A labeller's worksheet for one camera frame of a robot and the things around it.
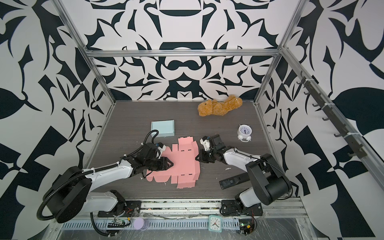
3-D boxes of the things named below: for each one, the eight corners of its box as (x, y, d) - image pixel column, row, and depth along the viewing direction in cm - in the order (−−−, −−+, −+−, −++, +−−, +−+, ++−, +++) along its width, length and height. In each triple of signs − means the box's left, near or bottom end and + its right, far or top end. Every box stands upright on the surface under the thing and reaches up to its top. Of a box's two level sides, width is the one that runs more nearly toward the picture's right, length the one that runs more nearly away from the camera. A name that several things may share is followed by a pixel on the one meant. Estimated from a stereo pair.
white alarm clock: (239, 142, 101) (240, 138, 98) (236, 128, 109) (237, 124, 105) (252, 142, 101) (254, 138, 98) (248, 128, 109) (250, 124, 105)
